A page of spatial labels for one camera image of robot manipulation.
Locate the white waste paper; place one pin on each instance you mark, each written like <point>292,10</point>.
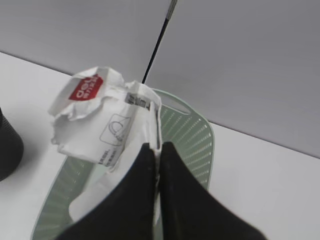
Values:
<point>101,118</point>

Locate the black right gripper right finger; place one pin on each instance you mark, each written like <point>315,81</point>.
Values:
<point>189,211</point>

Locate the black mesh pen holder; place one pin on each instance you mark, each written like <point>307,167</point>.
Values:
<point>11,148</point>

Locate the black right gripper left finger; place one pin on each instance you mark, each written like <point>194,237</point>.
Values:
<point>127,213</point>

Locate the pale green woven plastic basket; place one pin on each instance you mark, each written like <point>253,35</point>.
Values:
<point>181,125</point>

